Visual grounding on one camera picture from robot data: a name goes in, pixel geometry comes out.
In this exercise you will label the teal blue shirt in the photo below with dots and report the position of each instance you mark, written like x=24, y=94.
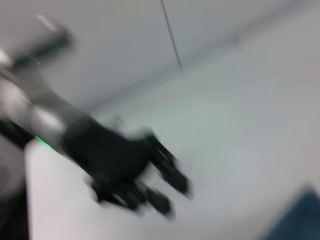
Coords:
x=297, y=215

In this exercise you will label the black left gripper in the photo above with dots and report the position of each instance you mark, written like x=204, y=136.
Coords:
x=107, y=155

